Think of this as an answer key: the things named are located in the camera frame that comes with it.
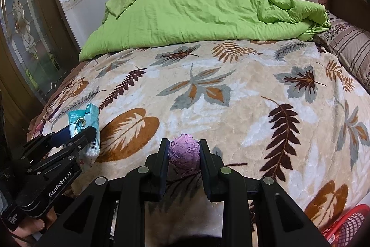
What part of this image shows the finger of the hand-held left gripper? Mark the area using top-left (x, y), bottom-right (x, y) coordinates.
top-left (22, 126), bottom-right (72, 160)
top-left (26, 125), bottom-right (96, 175)

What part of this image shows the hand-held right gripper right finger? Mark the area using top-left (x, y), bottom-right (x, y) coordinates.
top-left (198, 139), bottom-right (330, 247)

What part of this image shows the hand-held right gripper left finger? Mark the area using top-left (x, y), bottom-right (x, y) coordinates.
top-left (35, 138), bottom-right (171, 247)

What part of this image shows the small teal box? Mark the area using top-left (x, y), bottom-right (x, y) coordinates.
top-left (68, 104), bottom-right (101, 158)

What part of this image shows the purple paper ball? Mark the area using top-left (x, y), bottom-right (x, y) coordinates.
top-left (168, 133), bottom-right (201, 178)

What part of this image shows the red mesh basket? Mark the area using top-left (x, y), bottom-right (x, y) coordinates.
top-left (321, 204), bottom-right (370, 247)

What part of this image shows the person's left hand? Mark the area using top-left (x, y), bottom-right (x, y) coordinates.
top-left (13, 205), bottom-right (58, 239)

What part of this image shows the leaf print blanket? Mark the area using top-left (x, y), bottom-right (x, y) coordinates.
top-left (27, 39), bottom-right (370, 247)

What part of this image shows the stained glass wooden door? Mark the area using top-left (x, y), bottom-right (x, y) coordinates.
top-left (0, 0), bottom-right (81, 120)

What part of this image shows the green quilt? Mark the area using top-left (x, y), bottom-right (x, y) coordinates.
top-left (79, 0), bottom-right (331, 61)

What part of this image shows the brown striped pillow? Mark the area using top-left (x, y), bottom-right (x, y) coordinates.
top-left (314, 11), bottom-right (370, 91)

